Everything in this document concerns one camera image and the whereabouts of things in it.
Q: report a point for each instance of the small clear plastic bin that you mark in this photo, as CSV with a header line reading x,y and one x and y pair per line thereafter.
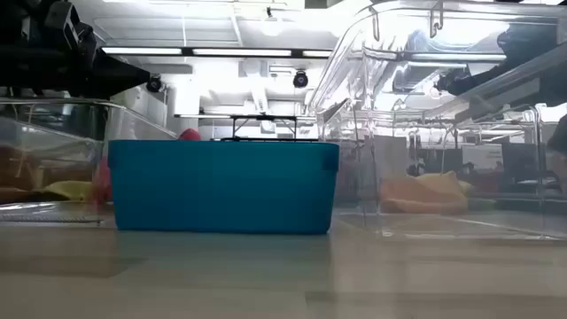
x,y
66,128

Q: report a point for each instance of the black aluminium frame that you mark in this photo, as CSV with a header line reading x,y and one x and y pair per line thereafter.
x,y
310,139

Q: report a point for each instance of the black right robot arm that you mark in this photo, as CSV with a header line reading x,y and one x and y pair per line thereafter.
x,y
553,88

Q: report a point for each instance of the black round ceiling fixture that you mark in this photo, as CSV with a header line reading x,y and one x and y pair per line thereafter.
x,y
153,83
300,79

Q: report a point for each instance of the large clear plastic bin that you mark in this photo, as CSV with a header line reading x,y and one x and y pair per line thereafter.
x,y
443,133

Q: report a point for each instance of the ceiling light strip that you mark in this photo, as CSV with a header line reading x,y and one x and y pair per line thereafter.
x,y
316,53
241,52
142,51

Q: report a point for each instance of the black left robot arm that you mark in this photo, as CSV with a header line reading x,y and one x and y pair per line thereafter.
x,y
17,53

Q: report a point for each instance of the yellow microfiber towel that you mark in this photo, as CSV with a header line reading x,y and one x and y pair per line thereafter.
x,y
71,190

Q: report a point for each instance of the orange microfiber towel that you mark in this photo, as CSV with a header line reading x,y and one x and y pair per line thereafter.
x,y
421,195

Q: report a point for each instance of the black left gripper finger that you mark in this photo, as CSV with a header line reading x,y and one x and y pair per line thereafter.
x,y
121,75

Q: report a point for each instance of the blue plastic bin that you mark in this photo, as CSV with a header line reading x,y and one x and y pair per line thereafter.
x,y
221,186

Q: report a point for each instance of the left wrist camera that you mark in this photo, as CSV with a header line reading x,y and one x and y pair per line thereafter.
x,y
66,22

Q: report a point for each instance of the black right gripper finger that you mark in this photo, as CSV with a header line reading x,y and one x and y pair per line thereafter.
x,y
465,82

